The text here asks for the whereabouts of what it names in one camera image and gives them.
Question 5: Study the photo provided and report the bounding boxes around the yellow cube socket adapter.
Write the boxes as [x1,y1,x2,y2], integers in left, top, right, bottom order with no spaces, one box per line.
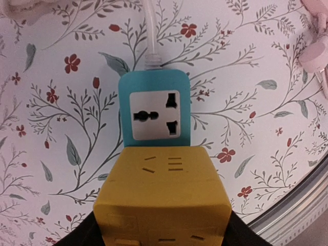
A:
[93,146,232,245]

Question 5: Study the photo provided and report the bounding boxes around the white power strip cable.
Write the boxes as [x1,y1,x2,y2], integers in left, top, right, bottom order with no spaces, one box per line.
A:
[143,0,162,71]

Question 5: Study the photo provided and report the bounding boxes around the aluminium front rail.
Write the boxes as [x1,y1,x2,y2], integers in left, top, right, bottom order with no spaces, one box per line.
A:
[248,157,327,245]

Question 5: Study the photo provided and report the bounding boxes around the floral patterned table mat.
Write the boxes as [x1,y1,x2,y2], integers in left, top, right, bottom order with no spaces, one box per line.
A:
[1,1,327,245]

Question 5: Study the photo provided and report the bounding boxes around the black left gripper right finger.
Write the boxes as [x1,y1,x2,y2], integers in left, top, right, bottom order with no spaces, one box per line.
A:
[222,211,272,246]

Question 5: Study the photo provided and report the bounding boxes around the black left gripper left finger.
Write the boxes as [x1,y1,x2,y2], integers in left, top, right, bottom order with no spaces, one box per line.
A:
[54,212,103,246]

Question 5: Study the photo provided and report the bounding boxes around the teal power strip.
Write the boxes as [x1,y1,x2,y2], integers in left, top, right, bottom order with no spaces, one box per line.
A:
[118,69,191,147]

